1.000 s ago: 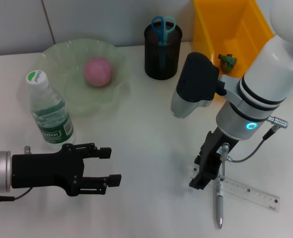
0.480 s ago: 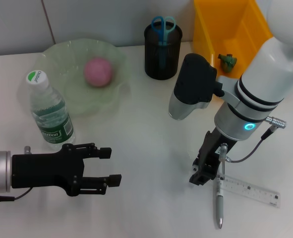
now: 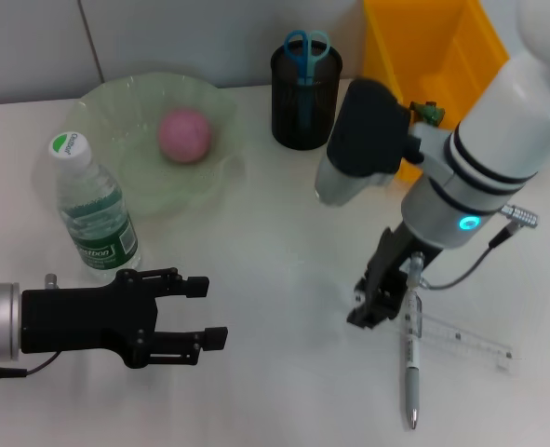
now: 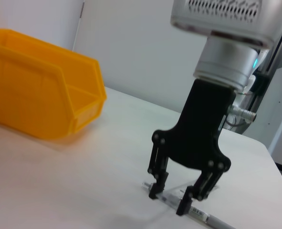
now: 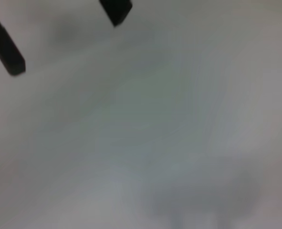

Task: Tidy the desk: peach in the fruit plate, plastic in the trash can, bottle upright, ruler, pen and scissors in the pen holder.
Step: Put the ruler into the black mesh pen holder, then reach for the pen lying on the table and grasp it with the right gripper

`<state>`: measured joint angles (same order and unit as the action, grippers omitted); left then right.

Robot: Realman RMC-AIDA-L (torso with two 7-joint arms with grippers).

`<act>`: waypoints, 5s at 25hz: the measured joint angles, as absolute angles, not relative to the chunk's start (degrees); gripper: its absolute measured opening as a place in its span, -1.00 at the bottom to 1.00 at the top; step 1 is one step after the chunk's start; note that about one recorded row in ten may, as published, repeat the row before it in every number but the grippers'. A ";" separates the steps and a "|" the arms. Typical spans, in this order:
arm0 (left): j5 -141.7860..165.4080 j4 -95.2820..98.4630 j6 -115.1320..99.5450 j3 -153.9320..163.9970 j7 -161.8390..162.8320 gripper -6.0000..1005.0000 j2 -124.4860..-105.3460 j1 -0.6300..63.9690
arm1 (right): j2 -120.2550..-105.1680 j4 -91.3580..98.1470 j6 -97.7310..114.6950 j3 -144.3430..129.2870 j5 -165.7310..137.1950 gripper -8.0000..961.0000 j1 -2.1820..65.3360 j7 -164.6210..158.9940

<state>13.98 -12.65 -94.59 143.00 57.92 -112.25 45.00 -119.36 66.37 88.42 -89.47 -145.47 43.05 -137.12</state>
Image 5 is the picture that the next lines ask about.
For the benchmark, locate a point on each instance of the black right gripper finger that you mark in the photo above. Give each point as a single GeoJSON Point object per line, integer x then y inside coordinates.
{"type": "Point", "coordinates": [7, 50]}
{"type": "Point", "coordinates": [118, 12]}

